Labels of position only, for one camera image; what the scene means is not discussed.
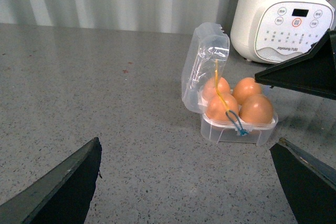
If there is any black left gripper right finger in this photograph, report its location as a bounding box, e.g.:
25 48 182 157
270 138 335 223

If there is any yellow rubber band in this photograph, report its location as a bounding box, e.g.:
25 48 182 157
214 60 229 112

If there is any brown egg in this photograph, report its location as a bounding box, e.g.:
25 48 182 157
205 93 239 122
232 77 262 105
202 77 230 101
239 94 274 124

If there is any blue rubber band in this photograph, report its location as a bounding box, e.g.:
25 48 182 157
225 110 248 136

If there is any white Joyoung blender appliance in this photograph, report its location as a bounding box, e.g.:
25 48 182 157
230 0 335 64

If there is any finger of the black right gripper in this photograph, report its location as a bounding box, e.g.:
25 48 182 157
255 30 335 100

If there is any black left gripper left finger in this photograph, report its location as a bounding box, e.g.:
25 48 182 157
1 137 102 223

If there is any clear plastic egg box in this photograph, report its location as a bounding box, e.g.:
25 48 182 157
181 23 278 146

